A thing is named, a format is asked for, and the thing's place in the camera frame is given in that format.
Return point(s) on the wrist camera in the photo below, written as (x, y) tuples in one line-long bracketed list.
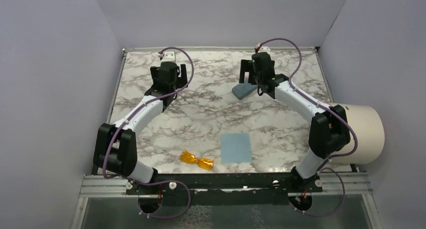
[(167, 56), (263, 49)]

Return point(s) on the white cylindrical drum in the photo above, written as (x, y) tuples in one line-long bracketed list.
[(368, 127)]

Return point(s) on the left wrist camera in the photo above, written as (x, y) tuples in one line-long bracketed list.
[(167, 56)]

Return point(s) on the orange sunglasses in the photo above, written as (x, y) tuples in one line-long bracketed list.
[(203, 163)]

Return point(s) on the grey green glasses case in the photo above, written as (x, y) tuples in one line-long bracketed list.
[(242, 90)]

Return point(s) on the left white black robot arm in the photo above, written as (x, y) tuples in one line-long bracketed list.
[(116, 144)]

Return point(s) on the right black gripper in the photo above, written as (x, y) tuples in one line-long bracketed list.
[(246, 67)]

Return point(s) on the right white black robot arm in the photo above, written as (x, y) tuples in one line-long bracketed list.
[(328, 130)]

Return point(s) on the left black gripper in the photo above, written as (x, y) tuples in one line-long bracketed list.
[(183, 79)]

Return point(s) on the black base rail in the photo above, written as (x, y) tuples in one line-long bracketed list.
[(225, 189)]

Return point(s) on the aluminium frame rail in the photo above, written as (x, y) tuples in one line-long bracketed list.
[(327, 183)]

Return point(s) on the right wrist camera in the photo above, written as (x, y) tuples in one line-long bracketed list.
[(263, 49)]

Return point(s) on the light blue cleaning cloth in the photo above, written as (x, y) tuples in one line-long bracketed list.
[(235, 148)]

